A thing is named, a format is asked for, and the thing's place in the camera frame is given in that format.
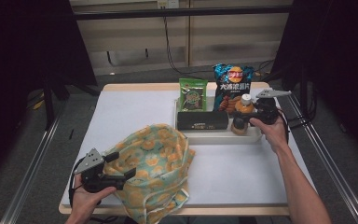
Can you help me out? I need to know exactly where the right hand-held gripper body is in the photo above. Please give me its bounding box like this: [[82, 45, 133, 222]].
[[251, 89, 293, 126]]

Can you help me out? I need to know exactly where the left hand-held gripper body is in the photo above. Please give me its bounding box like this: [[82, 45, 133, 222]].
[[74, 147, 127, 193]]

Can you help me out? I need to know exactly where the orange juice bottle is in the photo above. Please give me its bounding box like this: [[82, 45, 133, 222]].
[[230, 92, 255, 136]]

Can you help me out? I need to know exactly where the orange-print cloth bag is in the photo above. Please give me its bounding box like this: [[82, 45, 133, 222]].
[[103, 123, 197, 224]]

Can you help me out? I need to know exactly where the blue potato chip bag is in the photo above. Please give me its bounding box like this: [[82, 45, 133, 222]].
[[213, 63, 255, 115]]

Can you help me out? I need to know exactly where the white plastic tray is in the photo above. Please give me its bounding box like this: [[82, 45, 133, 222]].
[[172, 95, 264, 146]]

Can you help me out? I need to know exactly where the black rectangular box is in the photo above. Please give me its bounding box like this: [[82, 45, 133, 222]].
[[176, 110, 230, 132]]

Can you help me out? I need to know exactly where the green snack packet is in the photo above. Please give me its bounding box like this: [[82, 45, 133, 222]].
[[178, 77, 209, 113]]

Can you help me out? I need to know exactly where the person's left hand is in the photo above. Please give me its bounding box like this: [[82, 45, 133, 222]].
[[71, 175, 117, 220]]

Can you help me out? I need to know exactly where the person's right hand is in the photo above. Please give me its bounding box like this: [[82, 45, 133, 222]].
[[250, 116, 290, 153]]

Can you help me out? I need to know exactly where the black metal stand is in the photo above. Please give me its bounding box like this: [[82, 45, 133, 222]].
[[262, 62, 318, 129], [41, 71, 102, 130]]

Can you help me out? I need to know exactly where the person's lap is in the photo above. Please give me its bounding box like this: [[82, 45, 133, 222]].
[[155, 216, 241, 224]]

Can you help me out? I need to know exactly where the dark curtain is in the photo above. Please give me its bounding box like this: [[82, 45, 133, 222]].
[[271, 0, 358, 162], [0, 0, 97, 188]]

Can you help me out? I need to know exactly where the black horizontal bar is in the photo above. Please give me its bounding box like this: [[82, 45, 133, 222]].
[[74, 5, 293, 21]]

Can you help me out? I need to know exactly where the right hand-held gripper cable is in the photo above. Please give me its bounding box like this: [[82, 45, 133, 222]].
[[278, 108, 291, 144]]

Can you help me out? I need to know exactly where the hand-held gripper cable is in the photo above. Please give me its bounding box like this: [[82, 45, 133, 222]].
[[278, 108, 291, 144], [69, 157, 85, 208]]

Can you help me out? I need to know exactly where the left hand-held gripper cable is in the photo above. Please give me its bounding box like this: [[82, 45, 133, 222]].
[[69, 157, 85, 208]]

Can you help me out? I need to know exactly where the aluminium floor rail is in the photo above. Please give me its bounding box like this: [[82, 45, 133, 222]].
[[0, 118, 62, 224], [287, 92, 358, 224]]

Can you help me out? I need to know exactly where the black wall cable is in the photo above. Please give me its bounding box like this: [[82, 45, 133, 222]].
[[162, 17, 276, 82]]

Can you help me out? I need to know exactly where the white wall socket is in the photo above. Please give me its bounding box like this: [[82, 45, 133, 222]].
[[157, 0, 180, 9]]

